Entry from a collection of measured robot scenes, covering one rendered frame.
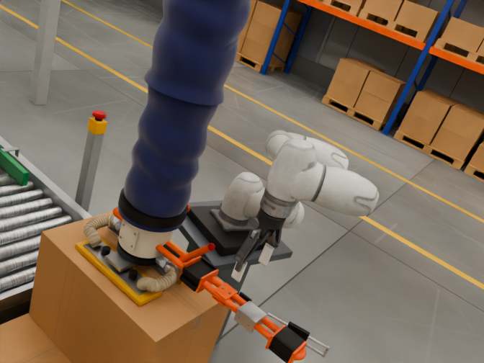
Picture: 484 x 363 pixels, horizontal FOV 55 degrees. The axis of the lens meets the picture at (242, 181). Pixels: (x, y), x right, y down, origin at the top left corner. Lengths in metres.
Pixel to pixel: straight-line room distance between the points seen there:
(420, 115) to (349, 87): 1.35
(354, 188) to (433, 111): 7.29
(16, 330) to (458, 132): 7.46
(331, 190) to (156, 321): 0.69
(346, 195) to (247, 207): 1.12
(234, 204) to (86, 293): 0.91
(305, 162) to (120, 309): 0.75
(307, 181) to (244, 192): 1.08
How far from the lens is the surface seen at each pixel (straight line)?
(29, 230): 2.45
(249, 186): 2.23
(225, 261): 2.18
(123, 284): 1.57
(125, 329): 1.55
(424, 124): 8.51
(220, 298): 1.45
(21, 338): 1.96
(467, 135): 8.42
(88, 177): 2.70
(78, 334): 1.78
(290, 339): 1.39
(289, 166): 1.16
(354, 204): 1.21
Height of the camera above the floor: 2.00
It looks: 25 degrees down
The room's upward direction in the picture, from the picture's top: 20 degrees clockwise
